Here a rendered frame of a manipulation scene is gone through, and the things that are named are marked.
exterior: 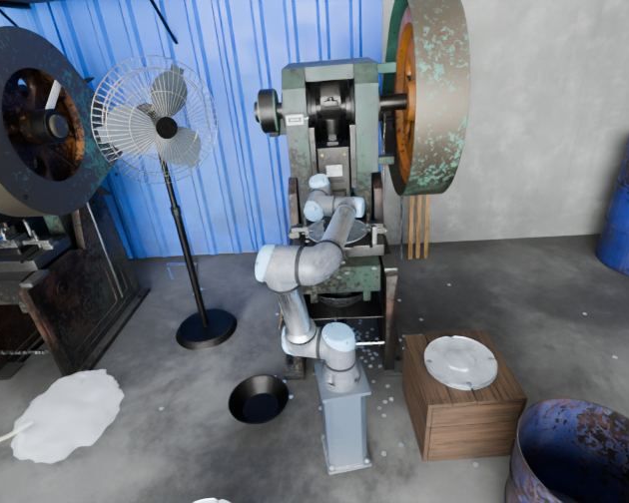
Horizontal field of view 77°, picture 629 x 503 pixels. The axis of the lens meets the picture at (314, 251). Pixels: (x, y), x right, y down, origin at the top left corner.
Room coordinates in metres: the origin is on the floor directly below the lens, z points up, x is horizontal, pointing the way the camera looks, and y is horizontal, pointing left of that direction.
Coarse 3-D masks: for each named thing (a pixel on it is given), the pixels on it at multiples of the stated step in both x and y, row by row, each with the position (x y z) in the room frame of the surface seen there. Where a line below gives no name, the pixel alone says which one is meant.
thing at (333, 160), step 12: (324, 144) 1.82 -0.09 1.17; (336, 144) 1.80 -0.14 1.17; (348, 144) 1.80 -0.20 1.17; (324, 156) 1.76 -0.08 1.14; (336, 156) 1.76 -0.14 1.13; (348, 156) 1.76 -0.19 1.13; (324, 168) 1.76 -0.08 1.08; (336, 168) 1.76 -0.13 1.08; (348, 168) 1.76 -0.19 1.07; (336, 180) 1.76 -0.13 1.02; (348, 180) 1.76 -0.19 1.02; (336, 192) 1.73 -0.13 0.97; (348, 192) 1.76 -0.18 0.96
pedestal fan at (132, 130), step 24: (168, 72) 1.95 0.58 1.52; (144, 96) 1.85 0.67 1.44; (168, 96) 1.97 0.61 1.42; (120, 120) 1.86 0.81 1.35; (144, 120) 1.92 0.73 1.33; (168, 120) 1.89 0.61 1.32; (216, 120) 2.11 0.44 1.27; (120, 144) 1.82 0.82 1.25; (144, 144) 1.87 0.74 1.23; (168, 144) 1.89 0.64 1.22; (192, 144) 2.02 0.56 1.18; (120, 168) 1.84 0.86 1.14; (144, 168) 1.92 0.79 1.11; (168, 168) 1.99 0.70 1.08; (168, 192) 2.03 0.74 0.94; (192, 264) 2.02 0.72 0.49; (216, 312) 2.16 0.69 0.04; (192, 336) 1.93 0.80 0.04; (216, 336) 1.91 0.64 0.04
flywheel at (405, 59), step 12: (408, 12) 1.83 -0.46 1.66; (408, 24) 1.87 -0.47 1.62; (408, 36) 1.97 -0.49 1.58; (396, 48) 2.12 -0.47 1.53; (408, 48) 2.00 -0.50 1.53; (396, 60) 2.11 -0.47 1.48; (408, 60) 1.99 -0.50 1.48; (396, 72) 2.11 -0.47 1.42; (408, 72) 2.01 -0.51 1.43; (396, 84) 2.12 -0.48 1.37; (408, 84) 1.80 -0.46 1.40; (408, 96) 1.77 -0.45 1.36; (408, 108) 1.76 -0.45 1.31; (396, 120) 2.09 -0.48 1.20; (408, 120) 1.94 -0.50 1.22; (396, 132) 2.06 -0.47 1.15; (396, 144) 2.05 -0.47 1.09; (408, 144) 1.91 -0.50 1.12; (408, 156) 1.89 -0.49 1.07; (408, 168) 1.79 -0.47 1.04
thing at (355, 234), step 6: (318, 222) 1.84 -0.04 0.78; (354, 222) 1.80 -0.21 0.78; (360, 222) 1.79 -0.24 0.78; (312, 228) 1.77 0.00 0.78; (318, 228) 1.77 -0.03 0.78; (354, 228) 1.73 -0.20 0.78; (360, 228) 1.73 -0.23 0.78; (312, 234) 1.71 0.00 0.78; (318, 234) 1.70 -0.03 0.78; (348, 234) 1.67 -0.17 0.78; (354, 234) 1.67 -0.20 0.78; (360, 234) 1.66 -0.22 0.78; (318, 240) 1.64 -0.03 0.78; (348, 240) 1.61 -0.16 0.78; (354, 240) 1.61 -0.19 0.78
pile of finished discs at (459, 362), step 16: (432, 352) 1.28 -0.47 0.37; (448, 352) 1.27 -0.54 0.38; (464, 352) 1.26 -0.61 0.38; (480, 352) 1.26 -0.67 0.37; (432, 368) 1.19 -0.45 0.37; (448, 368) 1.18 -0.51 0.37; (464, 368) 1.17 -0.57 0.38; (480, 368) 1.17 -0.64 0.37; (496, 368) 1.16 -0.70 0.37; (448, 384) 1.12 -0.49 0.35; (464, 384) 1.09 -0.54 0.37; (480, 384) 1.09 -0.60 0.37
